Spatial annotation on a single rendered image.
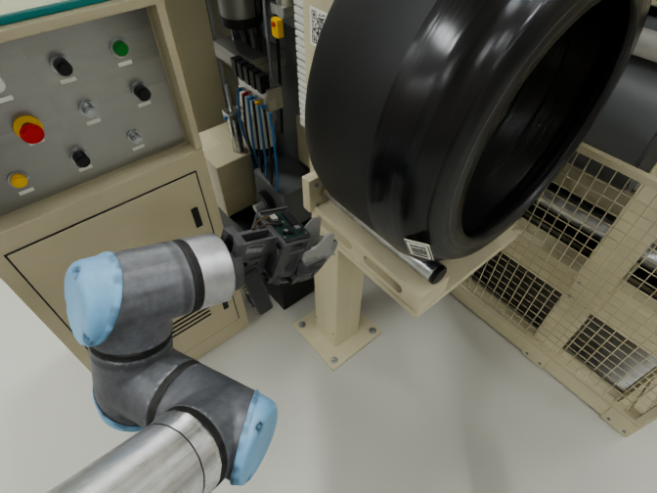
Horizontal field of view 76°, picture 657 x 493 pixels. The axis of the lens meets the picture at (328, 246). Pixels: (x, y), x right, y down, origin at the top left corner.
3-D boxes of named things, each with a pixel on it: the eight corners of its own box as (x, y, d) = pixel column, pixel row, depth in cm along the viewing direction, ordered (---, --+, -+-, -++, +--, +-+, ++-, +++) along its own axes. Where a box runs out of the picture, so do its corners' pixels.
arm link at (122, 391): (148, 459, 48) (142, 377, 43) (77, 414, 52) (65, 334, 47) (203, 405, 56) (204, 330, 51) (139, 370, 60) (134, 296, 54)
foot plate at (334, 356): (292, 325, 179) (292, 322, 177) (340, 291, 190) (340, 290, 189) (332, 371, 165) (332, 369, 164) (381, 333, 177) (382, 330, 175)
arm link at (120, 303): (64, 323, 48) (51, 246, 44) (170, 292, 56) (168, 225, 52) (90, 373, 42) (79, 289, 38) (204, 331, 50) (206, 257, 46)
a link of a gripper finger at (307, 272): (331, 265, 63) (284, 281, 58) (328, 273, 64) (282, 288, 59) (313, 245, 66) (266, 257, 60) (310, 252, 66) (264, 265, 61)
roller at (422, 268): (317, 192, 100) (328, 176, 99) (327, 198, 104) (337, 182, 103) (429, 284, 82) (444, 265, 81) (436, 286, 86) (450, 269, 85)
